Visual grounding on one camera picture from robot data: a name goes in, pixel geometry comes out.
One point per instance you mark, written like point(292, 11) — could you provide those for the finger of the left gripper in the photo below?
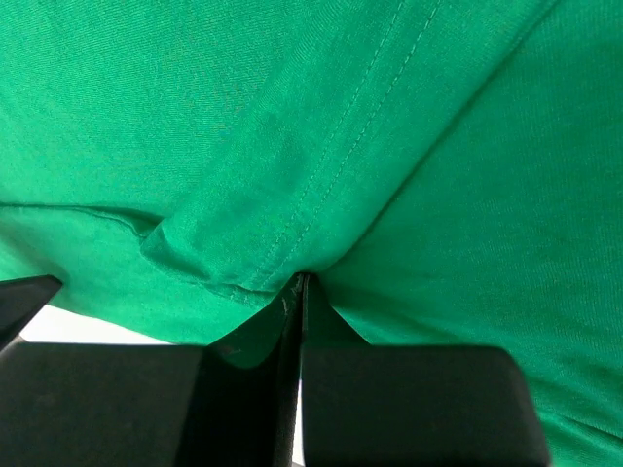
point(21, 300)

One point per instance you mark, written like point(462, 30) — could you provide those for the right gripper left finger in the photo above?
point(230, 403)

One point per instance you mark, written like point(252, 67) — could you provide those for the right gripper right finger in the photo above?
point(410, 405)

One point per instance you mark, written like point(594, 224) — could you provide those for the green t-shirt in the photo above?
point(450, 170)

